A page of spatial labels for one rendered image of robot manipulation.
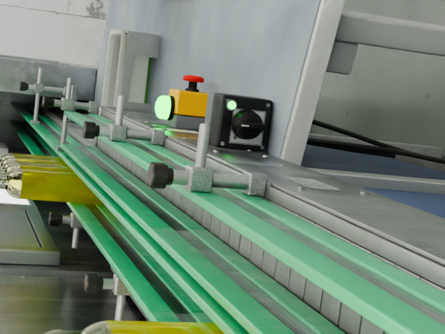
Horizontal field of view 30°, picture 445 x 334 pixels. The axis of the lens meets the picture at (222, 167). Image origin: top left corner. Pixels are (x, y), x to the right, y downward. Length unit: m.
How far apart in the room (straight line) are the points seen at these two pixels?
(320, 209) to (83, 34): 4.83
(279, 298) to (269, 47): 0.60
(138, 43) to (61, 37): 3.57
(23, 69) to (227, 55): 1.36
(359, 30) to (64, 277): 0.76
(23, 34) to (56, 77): 2.76
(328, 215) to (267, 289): 0.10
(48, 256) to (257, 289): 0.88
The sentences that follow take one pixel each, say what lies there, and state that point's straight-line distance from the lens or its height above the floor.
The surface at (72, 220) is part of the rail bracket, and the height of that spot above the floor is 0.97.
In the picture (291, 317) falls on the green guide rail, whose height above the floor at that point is 0.91.
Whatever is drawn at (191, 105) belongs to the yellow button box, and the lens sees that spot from 1.51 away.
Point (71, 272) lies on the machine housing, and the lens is 1.65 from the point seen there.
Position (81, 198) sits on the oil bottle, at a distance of 1.68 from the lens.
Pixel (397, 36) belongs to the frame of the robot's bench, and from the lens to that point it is 1.27.
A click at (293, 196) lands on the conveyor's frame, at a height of 0.87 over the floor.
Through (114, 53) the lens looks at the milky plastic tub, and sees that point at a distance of 2.14.
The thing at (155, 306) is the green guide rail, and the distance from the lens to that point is 1.06.
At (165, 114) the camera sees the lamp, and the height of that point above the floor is 0.84.
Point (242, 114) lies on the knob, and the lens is 1.22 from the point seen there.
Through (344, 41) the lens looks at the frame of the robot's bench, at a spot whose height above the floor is 0.68.
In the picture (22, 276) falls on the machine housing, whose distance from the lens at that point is 1.62.
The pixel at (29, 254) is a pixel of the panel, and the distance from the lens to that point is 1.66.
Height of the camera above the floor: 1.22
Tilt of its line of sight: 19 degrees down
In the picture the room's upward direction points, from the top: 85 degrees counter-clockwise
